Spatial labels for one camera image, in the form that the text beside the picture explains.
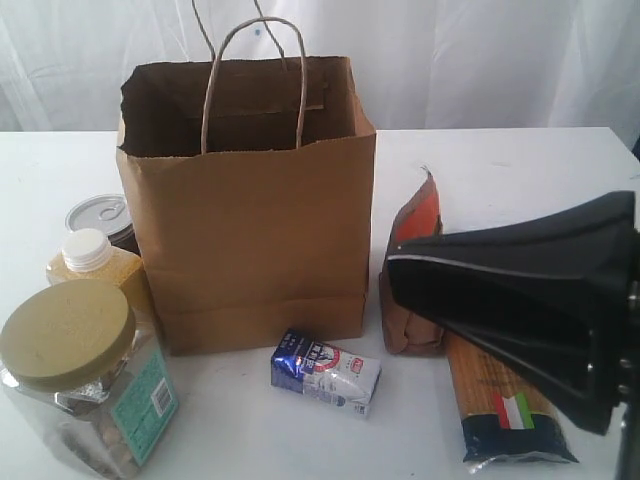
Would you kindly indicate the brown paper bag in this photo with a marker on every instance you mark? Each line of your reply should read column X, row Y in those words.
column 249, row 184

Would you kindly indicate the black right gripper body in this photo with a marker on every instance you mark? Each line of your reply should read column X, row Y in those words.
column 555, row 299

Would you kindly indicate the brown orange snack pouch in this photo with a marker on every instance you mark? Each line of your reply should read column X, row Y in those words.
column 402, row 291

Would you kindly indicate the blue white milk carton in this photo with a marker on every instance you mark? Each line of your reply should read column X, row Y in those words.
column 325, row 373

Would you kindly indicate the clear jar gold lid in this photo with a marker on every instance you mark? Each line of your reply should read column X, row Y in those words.
column 87, row 372

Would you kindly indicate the white backdrop curtain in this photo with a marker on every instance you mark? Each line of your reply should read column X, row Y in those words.
column 417, row 64

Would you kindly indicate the spaghetti pasta package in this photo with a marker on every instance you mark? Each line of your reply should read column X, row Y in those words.
column 504, row 419

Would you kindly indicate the silver pull-tab tin can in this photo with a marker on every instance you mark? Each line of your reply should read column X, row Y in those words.
column 108, row 213

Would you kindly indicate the yellow grain bottle white cap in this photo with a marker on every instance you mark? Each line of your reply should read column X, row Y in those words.
column 88, row 254

